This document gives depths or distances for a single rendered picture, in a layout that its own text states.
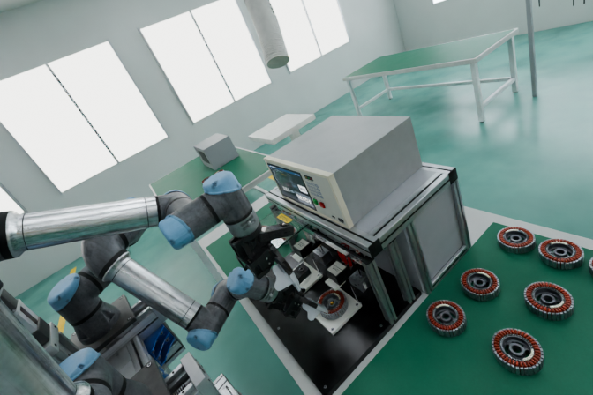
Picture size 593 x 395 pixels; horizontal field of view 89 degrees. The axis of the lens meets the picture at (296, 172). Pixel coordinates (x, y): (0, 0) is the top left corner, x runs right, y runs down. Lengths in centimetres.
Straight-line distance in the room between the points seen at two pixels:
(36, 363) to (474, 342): 105
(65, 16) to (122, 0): 78
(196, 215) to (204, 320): 39
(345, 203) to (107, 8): 516
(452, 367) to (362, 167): 62
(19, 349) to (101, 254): 32
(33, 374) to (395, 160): 102
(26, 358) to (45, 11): 521
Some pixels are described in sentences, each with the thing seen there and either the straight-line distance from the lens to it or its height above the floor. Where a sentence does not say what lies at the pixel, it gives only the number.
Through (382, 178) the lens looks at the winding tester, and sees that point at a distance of 105.
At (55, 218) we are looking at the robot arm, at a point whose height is 158.
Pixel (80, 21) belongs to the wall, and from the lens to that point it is 566.
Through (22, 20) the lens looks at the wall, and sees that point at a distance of 570.
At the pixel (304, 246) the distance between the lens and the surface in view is 133.
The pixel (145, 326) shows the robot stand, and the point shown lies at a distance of 149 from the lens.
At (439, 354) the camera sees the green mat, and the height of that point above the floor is 75.
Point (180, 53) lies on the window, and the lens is 571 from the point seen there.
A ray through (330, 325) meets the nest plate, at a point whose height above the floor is 78.
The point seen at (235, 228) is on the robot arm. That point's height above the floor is 138.
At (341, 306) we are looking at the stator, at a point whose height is 81.
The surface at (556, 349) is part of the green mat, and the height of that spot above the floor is 75.
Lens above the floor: 172
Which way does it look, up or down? 24 degrees down
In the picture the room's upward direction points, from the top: 25 degrees counter-clockwise
